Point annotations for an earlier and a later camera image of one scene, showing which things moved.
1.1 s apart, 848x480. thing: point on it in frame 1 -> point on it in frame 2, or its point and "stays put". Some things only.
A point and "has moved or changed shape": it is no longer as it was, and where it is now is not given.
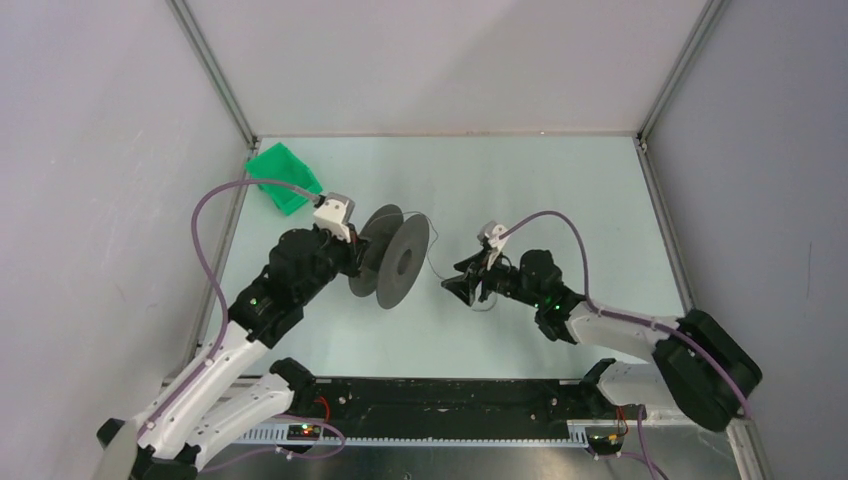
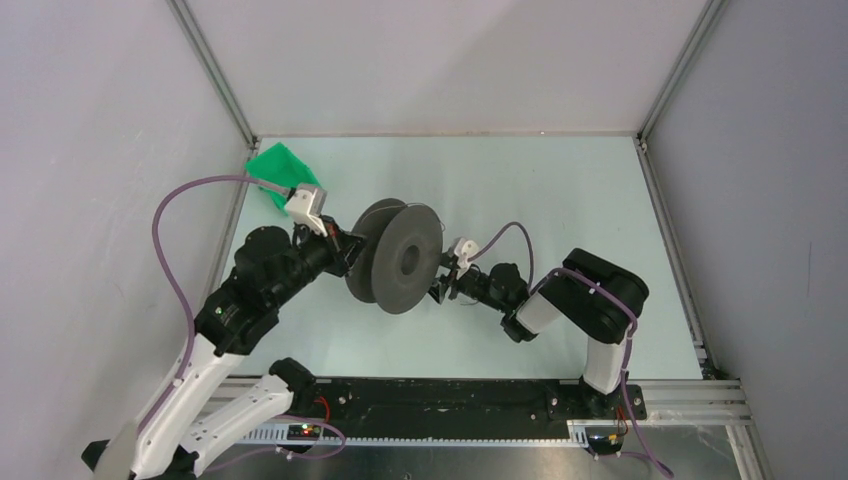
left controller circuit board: [305, 432] stays put
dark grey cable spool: [392, 257] has moved or changed shape
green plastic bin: [280, 164] stays put
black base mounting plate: [407, 401] stays put
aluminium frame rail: [212, 70] stays put
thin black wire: [432, 266] has moved or changed shape
